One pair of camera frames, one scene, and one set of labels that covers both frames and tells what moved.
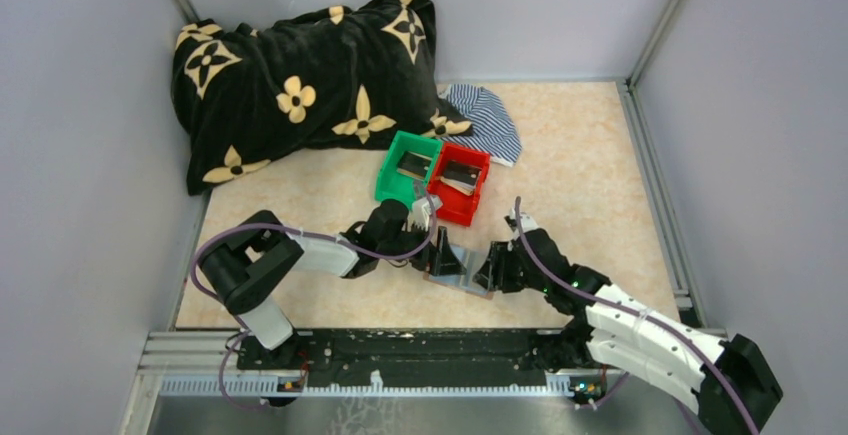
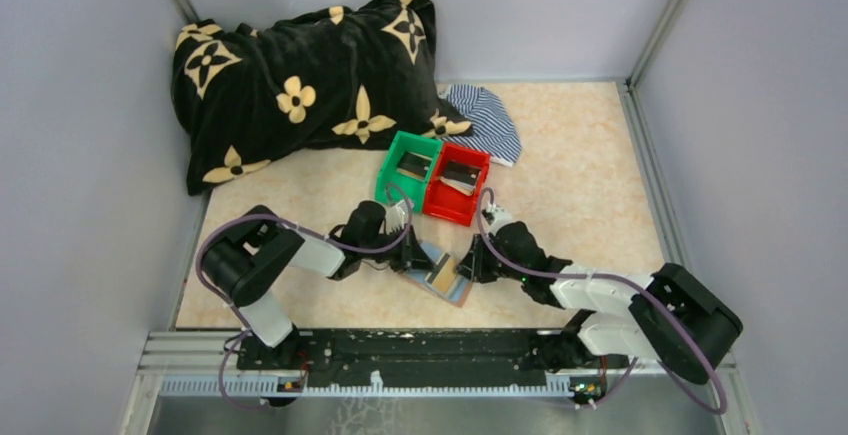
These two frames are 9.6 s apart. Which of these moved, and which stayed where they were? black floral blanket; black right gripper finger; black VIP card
Moved: black right gripper finger
Stayed: black VIP card; black floral blanket
